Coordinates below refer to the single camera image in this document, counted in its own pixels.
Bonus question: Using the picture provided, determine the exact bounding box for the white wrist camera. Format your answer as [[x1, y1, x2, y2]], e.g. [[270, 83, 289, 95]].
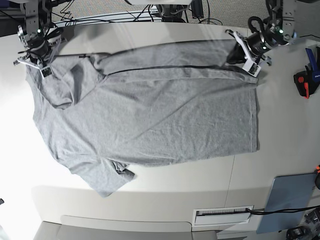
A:
[[39, 65, 53, 79], [242, 59, 261, 78]]

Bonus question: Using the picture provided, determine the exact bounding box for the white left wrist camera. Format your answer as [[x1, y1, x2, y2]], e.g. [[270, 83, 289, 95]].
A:
[[242, 59, 261, 78]]

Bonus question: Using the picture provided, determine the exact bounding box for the black cable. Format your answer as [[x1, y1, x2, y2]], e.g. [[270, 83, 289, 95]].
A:
[[246, 205, 320, 216]]

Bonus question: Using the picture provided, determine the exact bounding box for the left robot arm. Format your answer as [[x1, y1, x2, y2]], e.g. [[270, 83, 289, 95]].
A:
[[226, 0, 297, 61]]

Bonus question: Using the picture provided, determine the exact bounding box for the blue grey board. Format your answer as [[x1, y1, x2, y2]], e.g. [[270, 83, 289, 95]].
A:
[[256, 173, 316, 234]]

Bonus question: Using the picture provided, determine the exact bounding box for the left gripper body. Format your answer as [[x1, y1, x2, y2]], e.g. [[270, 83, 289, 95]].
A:
[[244, 32, 272, 59]]

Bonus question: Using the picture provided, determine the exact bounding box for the blue clamp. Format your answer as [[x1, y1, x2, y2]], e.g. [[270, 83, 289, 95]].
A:
[[305, 48, 320, 83]]

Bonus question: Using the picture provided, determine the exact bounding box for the black red hand tool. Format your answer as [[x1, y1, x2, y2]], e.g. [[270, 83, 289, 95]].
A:
[[293, 71, 320, 99]]

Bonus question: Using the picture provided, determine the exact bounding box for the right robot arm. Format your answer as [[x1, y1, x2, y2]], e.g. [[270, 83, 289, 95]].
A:
[[13, 0, 66, 71]]

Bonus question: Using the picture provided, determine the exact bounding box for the grey T-shirt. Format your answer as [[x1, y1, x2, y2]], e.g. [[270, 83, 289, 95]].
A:
[[26, 39, 258, 197]]

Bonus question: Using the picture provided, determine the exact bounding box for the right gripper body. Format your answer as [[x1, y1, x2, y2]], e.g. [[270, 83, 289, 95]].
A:
[[23, 38, 54, 65]]

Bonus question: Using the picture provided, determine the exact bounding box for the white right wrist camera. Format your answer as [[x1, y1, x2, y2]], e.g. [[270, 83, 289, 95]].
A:
[[39, 65, 53, 79]]

